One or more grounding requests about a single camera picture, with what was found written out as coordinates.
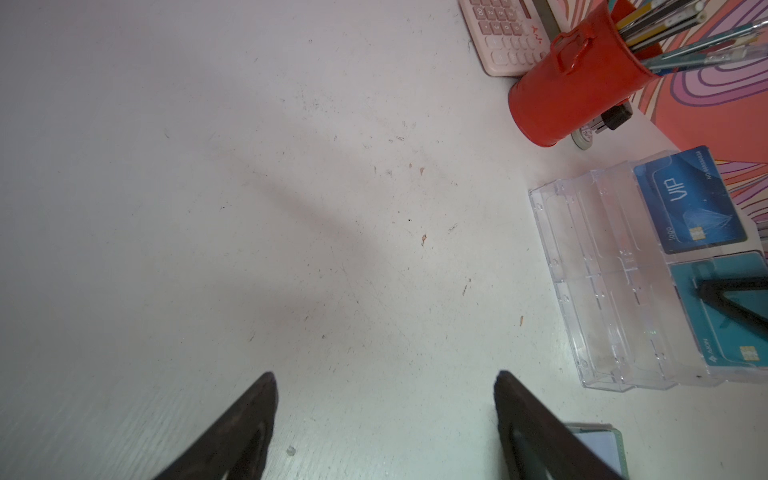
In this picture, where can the red pen cup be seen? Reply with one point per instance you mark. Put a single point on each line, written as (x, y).
(587, 71)

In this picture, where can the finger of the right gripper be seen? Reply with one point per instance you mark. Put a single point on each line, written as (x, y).
(741, 300)

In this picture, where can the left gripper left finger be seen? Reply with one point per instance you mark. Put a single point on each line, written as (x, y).
(236, 445)

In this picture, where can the mint green card wallet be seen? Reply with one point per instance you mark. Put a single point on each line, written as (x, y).
(606, 442)

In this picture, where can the pink calculator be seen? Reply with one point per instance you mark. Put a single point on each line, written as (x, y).
(512, 36)

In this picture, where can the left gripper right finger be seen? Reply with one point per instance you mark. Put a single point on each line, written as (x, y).
(535, 444)

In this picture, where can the blue VIP card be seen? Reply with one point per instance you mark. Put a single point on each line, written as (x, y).
(688, 202)

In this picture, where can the clear acrylic card holder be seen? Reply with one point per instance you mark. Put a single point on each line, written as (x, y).
(625, 321)

